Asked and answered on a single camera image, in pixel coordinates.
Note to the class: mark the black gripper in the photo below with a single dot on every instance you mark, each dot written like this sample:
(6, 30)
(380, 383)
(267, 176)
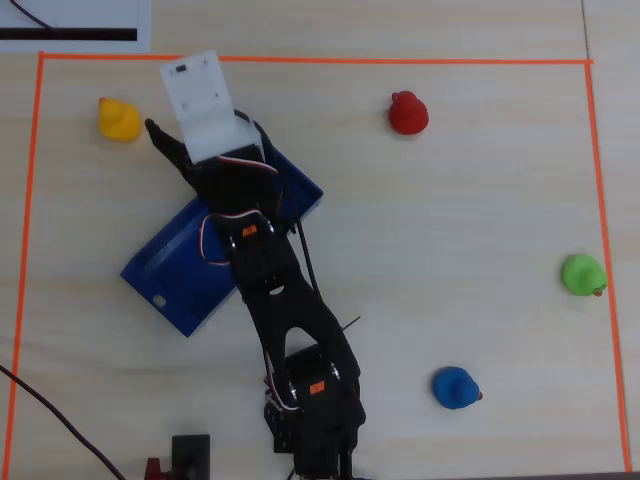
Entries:
(176, 150)

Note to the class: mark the yellow rubber duck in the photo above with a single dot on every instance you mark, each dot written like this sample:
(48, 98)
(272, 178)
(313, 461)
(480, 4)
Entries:
(120, 122)

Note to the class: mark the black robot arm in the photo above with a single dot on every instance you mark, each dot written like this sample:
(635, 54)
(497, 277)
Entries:
(300, 310)

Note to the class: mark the blue plastic box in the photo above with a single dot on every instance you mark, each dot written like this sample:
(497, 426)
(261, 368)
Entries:
(170, 270)

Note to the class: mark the red rubber duck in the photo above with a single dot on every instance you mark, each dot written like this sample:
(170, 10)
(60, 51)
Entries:
(409, 114)

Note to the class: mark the small black box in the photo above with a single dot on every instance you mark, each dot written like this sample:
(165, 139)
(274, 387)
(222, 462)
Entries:
(190, 455)

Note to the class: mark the blue rubber duck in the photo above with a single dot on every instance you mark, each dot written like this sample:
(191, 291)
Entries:
(455, 389)

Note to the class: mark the green rubber duck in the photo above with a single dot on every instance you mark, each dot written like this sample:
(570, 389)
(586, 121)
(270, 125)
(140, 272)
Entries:
(582, 275)

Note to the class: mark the white paper with black bar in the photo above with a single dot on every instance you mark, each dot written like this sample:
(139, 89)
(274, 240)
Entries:
(90, 15)

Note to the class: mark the orange tape strip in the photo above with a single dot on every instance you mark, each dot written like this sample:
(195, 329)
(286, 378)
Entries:
(602, 200)
(28, 210)
(350, 60)

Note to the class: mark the red stand knob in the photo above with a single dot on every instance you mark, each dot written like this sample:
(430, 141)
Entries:
(154, 470)

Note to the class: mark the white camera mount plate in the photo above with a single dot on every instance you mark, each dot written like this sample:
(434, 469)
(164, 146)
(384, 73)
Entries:
(205, 110)

